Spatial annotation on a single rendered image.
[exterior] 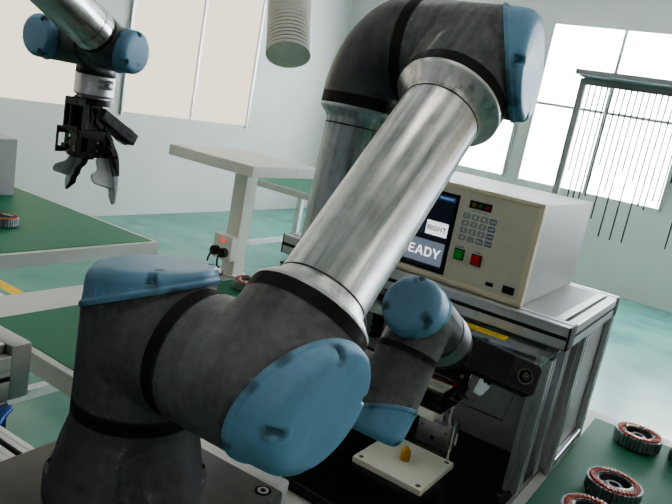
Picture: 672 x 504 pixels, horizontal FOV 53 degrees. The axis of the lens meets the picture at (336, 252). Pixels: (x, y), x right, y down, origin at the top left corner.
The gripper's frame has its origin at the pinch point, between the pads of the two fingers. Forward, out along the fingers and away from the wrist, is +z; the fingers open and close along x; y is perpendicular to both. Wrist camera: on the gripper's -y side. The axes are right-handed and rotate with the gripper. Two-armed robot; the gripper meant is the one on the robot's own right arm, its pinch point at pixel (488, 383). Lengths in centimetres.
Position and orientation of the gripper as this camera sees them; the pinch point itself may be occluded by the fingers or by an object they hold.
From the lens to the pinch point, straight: 109.4
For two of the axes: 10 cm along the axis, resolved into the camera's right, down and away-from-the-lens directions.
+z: 3.9, 4.1, 8.2
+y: -8.1, -2.7, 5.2
